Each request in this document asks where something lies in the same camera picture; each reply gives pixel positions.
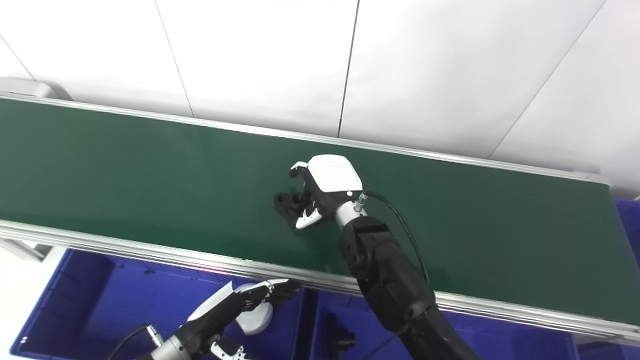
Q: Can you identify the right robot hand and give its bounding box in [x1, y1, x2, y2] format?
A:
[289, 154, 364, 231]

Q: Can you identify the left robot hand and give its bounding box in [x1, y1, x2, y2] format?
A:
[187, 278, 302, 360]

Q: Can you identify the black flange part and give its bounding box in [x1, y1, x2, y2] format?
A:
[325, 312, 357, 360]
[274, 192, 311, 226]

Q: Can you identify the white plastic part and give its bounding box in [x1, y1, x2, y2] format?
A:
[235, 283, 274, 336]

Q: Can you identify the blue plastic bin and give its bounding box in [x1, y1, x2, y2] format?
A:
[10, 248, 313, 360]
[307, 290, 576, 360]
[575, 339, 640, 360]
[614, 199, 640, 261]

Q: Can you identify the green conveyor belt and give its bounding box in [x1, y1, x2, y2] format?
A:
[0, 92, 640, 346]

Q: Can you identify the aluminium conveyor support leg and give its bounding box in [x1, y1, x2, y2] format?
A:
[0, 237, 53, 263]

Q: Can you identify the grey conveyor end housing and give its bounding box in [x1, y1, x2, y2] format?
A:
[0, 76, 73, 101]

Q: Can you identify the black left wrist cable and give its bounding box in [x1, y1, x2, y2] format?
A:
[107, 324, 163, 360]

